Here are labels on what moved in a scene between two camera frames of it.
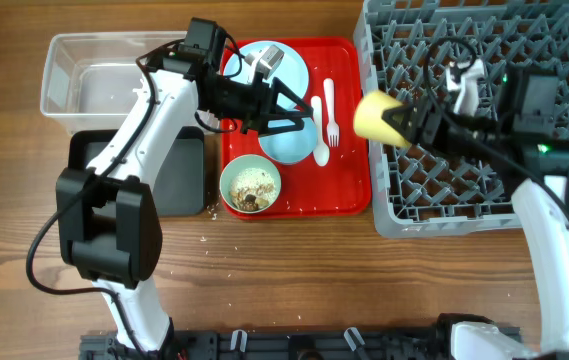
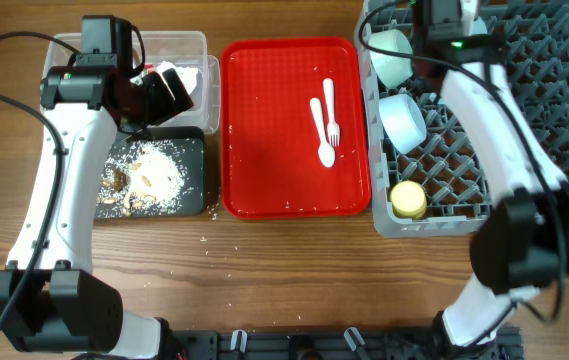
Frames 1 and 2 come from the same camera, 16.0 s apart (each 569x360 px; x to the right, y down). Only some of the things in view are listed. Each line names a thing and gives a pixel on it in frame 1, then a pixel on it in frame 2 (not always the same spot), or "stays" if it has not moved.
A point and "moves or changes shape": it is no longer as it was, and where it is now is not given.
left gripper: x=261 y=99 → x=164 y=105
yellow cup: x=368 y=121 → x=408 y=199
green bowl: x=242 y=163 → x=393 y=70
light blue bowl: x=290 y=146 moves or changes shape
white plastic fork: x=332 y=128 stays
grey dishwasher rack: x=404 y=48 stays
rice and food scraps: x=252 y=189 moves or changes shape
